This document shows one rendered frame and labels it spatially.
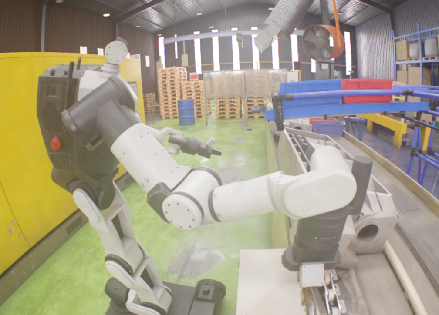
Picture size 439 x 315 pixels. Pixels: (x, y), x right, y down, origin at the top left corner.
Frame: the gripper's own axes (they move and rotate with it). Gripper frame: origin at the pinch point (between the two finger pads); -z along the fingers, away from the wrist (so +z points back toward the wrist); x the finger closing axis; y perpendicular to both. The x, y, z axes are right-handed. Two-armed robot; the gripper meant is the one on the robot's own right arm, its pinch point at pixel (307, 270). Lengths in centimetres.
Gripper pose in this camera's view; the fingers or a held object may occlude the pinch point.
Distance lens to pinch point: 49.5
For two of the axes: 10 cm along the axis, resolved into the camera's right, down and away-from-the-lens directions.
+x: 9.8, 0.1, -1.9
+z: -0.5, -9.5, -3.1
